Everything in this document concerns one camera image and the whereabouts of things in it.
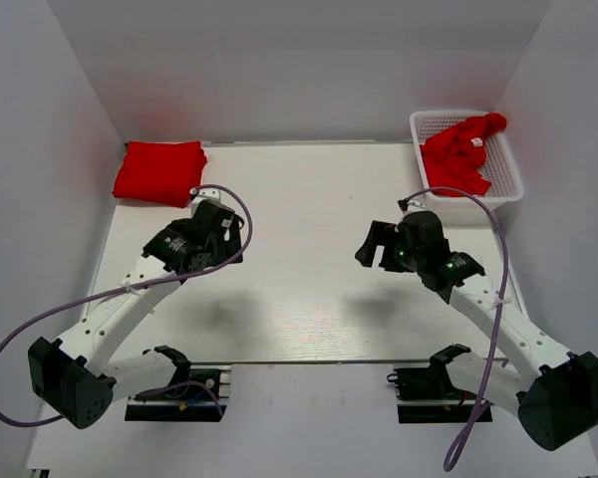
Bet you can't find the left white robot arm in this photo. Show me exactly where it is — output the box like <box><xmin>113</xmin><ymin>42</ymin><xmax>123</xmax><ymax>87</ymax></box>
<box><xmin>28</xmin><ymin>199</ymin><xmax>241</xmax><ymax>429</ymax></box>

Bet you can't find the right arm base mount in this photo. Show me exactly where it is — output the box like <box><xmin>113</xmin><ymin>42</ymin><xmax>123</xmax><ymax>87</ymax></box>
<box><xmin>386</xmin><ymin>364</ymin><xmax>475</xmax><ymax>424</ymax></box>

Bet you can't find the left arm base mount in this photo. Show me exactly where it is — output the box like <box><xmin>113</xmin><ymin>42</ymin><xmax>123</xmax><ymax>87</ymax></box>
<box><xmin>125</xmin><ymin>365</ymin><xmax>231</xmax><ymax>423</ymax></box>

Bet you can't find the folded red t shirt stack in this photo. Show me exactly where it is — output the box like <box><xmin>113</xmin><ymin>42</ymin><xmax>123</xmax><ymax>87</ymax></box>
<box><xmin>112</xmin><ymin>141</ymin><xmax>207</xmax><ymax>208</ymax></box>

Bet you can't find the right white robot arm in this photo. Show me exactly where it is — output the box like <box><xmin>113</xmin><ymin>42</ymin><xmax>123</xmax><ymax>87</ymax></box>
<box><xmin>355</xmin><ymin>210</ymin><xmax>598</xmax><ymax>451</ymax></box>

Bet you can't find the white plastic basket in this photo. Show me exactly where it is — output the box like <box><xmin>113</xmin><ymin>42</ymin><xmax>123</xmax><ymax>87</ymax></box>
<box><xmin>410</xmin><ymin>110</ymin><xmax>524</xmax><ymax>213</ymax></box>

